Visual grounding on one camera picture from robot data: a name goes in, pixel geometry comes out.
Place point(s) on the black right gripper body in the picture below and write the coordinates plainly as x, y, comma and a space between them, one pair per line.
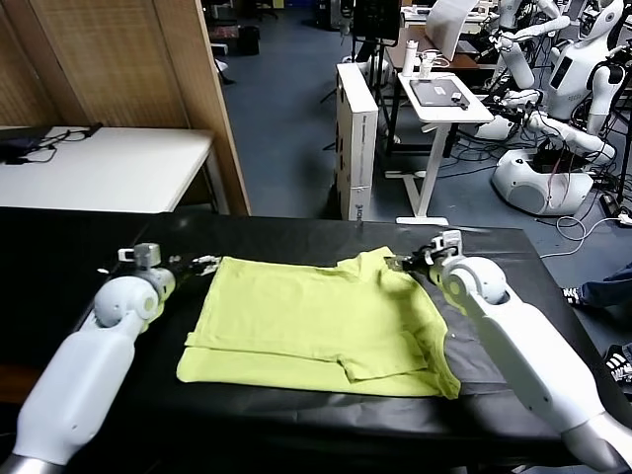
424, 266

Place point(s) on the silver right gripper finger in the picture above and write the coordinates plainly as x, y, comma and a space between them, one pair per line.
395, 263
427, 249

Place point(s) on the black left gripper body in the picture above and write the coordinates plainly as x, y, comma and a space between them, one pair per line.
182, 271

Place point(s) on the yellow-green t-shirt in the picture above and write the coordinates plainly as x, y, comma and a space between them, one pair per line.
306, 316

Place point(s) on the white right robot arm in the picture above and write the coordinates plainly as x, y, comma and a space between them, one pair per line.
523, 345

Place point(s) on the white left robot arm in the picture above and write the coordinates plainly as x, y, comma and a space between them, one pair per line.
84, 375

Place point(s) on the white folding table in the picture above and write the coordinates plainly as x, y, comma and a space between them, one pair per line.
123, 165

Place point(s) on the tall white cardboard box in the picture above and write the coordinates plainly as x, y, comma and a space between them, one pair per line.
358, 147

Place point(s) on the white adjustable side desk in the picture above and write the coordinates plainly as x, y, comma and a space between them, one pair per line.
447, 111

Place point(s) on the black white striped sneaker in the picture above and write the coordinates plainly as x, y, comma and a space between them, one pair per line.
619, 364
574, 296

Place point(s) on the small black device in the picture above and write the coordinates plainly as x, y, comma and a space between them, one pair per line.
460, 101

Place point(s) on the grey closed laptop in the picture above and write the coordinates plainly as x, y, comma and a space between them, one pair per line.
435, 92

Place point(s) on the white cup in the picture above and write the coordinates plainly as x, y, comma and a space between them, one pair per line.
426, 66

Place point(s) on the black table cover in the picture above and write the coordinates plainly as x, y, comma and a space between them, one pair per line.
296, 429

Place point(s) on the blue jeans leg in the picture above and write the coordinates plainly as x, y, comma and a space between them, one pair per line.
612, 291

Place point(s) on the white drinking bottle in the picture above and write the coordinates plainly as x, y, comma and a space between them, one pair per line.
410, 60

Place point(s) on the brown wooden desk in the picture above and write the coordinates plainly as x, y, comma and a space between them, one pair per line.
466, 61

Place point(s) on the black pouch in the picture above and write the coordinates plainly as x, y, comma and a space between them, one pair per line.
20, 145

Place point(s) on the wooden partition screen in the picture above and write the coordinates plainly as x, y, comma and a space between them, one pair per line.
123, 59

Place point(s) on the white humanoid robot with base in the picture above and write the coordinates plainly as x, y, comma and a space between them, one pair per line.
573, 84

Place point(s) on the curved white sheet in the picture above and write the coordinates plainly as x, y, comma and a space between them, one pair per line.
448, 28

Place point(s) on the black waste bin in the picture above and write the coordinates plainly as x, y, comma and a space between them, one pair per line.
249, 40

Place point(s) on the black monitor panel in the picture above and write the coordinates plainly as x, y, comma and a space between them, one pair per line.
375, 19

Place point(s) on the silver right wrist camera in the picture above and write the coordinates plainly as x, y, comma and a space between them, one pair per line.
449, 243

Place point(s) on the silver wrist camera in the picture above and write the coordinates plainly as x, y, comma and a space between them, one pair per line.
143, 256
449, 243

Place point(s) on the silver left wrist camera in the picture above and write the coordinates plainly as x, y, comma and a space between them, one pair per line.
143, 256

